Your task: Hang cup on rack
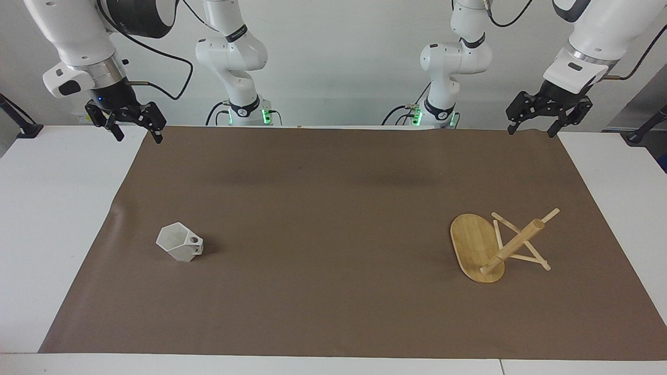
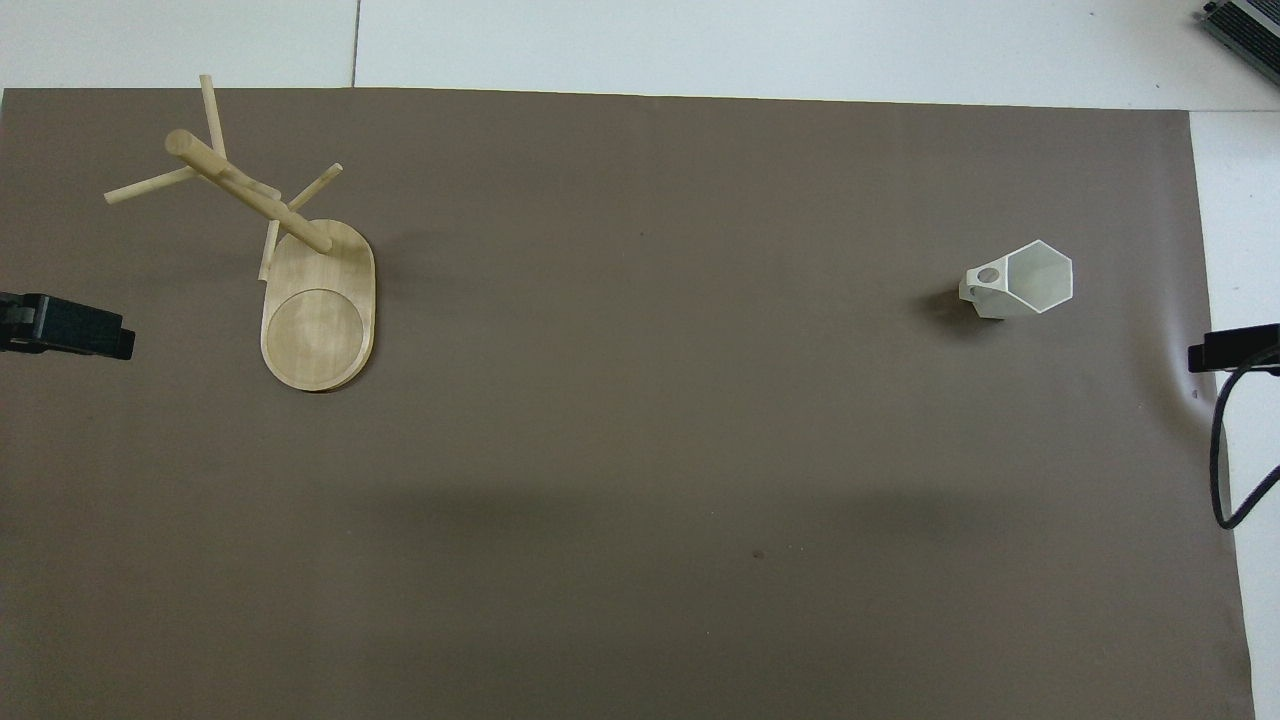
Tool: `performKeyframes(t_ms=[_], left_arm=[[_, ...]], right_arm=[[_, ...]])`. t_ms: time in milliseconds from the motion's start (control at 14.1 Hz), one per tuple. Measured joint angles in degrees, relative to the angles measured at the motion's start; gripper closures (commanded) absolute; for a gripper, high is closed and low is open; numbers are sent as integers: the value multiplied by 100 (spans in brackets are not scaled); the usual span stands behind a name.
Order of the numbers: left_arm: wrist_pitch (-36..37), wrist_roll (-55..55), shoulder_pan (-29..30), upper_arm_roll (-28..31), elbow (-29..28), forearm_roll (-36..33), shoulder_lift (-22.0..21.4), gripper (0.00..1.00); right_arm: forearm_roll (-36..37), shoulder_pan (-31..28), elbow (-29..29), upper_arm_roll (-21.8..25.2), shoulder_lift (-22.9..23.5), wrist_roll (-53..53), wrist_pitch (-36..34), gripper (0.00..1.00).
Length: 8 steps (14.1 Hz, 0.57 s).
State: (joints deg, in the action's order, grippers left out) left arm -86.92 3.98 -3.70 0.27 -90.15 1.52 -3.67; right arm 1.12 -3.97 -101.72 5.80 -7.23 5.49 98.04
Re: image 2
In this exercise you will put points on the white hexagonal cup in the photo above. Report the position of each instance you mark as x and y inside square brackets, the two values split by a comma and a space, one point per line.
[1040, 278]

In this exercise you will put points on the grey ribbed metal box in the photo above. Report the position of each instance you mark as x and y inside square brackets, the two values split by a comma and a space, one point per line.
[1250, 22]

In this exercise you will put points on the wooden cup rack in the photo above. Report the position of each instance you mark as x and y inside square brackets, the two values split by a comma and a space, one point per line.
[318, 335]

